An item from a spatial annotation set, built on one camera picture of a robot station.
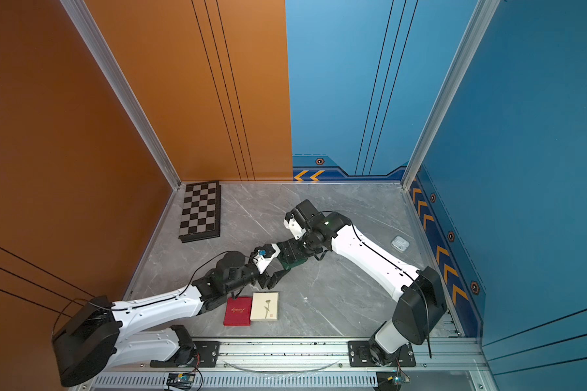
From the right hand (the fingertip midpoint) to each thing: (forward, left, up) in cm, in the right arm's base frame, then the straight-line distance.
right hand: (292, 253), depth 77 cm
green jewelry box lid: (-5, +1, +2) cm, 5 cm away
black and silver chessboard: (+27, +41, -13) cm, 51 cm away
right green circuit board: (-31, -29, -18) cm, 46 cm away
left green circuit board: (-32, +33, -19) cm, 49 cm away
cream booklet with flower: (-12, +9, -13) cm, 20 cm away
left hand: (0, +3, -1) cm, 3 cm away
